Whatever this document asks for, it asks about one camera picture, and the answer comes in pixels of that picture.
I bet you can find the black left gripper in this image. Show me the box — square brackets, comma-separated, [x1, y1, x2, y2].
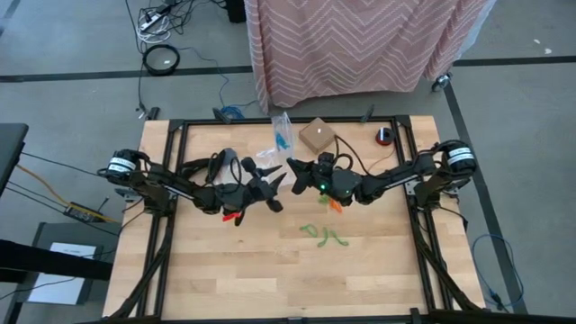
[211, 157, 288, 212]

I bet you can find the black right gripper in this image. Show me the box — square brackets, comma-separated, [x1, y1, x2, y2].
[286, 152, 364, 202]

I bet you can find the clear plastic bag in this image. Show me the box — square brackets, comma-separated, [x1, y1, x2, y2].
[256, 111, 298, 181]

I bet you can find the long green rubber band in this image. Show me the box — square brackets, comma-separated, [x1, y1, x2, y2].
[328, 229, 350, 248]

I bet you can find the small cardboard box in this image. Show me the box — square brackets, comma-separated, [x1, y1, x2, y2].
[298, 117, 338, 153]

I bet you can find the red black tape roll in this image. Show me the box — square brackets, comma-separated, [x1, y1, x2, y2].
[375, 127, 394, 147]

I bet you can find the pink chevron cloth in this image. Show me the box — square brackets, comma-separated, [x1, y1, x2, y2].
[244, 0, 497, 114]

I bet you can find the silver caster wheel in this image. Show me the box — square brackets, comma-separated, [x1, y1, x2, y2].
[430, 71, 453, 94]

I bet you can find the black box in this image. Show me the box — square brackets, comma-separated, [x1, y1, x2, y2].
[226, 0, 248, 24]

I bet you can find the black and yellow device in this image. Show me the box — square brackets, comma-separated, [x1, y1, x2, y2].
[62, 201, 113, 225]

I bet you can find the white power strip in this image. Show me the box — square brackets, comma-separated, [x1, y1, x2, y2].
[138, 13, 162, 32]

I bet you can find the grey cabinet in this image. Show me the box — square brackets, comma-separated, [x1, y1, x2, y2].
[26, 221, 105, 307]

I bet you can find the white paper sheet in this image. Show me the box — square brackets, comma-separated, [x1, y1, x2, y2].
[28, 241, 98, 305]

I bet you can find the black bar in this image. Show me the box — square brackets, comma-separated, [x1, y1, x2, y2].
[0, 238, 113, 284]

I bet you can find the black desk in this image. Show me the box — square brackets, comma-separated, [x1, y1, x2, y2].
[0, 122, 31, 195]

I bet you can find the black left wrist camera cable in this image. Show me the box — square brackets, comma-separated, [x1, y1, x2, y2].
[228, 156, 247, 188]

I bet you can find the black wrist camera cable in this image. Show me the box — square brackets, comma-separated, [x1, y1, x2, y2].
[228, 156, 247, 188]
[333, 134, 377, 176]

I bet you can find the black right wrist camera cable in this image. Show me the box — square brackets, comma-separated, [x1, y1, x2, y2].
[333, 134, 377, 176]

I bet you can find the thin blue cable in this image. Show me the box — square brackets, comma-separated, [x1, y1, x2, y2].
[217, 67, 258, 121]

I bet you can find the black aluminium table frame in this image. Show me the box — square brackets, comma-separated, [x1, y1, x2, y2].
[103, 114, 487, 324]

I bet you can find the black clamp handle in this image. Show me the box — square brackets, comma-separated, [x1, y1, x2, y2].
[438, 177, 473, 195]

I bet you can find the white coiled cable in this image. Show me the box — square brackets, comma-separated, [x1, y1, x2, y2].
[136, 24, 173, 45]

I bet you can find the blue floor cable loop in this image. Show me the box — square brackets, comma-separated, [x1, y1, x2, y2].
[470, 232, 527, 312]

